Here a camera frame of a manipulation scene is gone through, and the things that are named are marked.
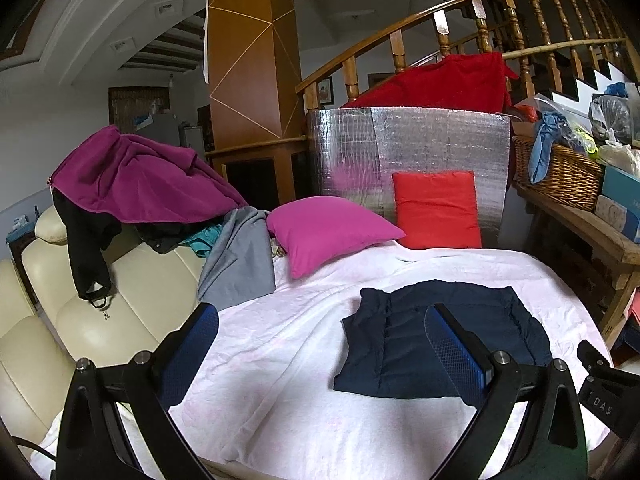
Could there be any staircase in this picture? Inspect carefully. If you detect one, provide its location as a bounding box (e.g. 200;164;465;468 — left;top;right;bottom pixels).
540;55;640;106

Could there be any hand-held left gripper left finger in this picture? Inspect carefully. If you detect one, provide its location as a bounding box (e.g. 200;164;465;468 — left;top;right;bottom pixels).
56;302;221;480

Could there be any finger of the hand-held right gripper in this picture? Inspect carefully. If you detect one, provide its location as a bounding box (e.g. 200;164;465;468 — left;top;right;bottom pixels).
577;340;615;378

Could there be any wicker basket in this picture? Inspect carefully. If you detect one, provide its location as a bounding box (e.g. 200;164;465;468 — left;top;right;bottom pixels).
512;135;606;212

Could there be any dark crumpled garment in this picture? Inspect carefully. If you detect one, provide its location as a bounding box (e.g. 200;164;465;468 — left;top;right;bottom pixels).
137;220;211;255

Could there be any cream leather sofa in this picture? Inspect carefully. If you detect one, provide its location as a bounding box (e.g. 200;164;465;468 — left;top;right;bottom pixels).
0;205;226;456

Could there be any grey garment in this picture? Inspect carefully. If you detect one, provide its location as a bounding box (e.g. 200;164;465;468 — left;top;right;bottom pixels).
196;207;277;311

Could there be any black hanging garment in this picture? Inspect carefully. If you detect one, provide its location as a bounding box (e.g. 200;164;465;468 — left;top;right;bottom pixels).
52;190;123;307

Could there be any red fleece blanket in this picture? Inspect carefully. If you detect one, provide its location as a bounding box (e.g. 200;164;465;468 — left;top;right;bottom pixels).
342;51;521;113

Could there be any teal garment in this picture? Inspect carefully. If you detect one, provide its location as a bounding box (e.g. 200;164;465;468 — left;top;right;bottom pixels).
177;225;223;261

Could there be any white and blue box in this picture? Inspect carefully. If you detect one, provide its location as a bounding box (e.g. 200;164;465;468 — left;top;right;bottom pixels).
594;194;626;231

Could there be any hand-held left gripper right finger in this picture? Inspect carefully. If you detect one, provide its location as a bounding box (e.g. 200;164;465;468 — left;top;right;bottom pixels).
424;302;588;480

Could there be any wooden bench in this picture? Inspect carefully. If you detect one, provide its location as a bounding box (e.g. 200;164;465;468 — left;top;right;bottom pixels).
512;180;640;351

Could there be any grey refrigerator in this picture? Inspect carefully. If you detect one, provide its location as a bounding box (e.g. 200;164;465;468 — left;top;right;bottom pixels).
132;112;181;146

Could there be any white plastic bag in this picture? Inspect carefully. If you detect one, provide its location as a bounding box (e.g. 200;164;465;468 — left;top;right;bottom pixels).
597;130;640;176

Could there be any blue cloth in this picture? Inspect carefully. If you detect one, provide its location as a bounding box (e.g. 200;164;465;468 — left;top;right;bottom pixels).
529;111;568;184

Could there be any silver foil insulation panel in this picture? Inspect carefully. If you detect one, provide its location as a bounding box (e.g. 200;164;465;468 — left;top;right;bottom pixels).
306;106;512;248

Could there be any brown wooden door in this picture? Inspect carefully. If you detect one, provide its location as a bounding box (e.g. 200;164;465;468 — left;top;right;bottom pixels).
109;86;171;128

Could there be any navy blue zip jacket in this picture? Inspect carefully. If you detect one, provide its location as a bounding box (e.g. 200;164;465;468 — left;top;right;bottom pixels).
332;280;553;400

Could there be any magenta fleece jacket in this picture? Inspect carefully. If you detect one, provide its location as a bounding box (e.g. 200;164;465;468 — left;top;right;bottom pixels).
47;125;249;226

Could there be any magenta pillow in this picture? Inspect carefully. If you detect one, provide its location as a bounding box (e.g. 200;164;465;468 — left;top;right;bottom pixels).
266;196;407;280

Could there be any wooden stair railing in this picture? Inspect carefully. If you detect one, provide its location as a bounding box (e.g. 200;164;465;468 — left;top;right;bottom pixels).
295;0;640;111

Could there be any yellow-green packet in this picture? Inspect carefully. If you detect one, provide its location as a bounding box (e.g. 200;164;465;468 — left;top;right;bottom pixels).
575;125;599;157

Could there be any white refrigerator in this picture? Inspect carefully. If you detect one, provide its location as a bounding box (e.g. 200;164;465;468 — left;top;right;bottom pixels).
179;122;206;155

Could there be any red pillow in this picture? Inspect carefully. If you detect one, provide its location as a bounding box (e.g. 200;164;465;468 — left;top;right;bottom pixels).
392;171;483;250

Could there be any white blanket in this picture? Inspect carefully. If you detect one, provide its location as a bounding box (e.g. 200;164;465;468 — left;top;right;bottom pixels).
30;247;613;480

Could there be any light blue cardboard box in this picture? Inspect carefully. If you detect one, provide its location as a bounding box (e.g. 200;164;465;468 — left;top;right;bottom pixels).
600;165;640;243

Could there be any wooden pillar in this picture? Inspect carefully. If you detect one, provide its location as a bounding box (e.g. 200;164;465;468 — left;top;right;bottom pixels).
204;0;308;206

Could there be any dark plastic bag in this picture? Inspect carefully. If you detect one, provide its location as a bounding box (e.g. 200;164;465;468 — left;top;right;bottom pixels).
589;95;633;143

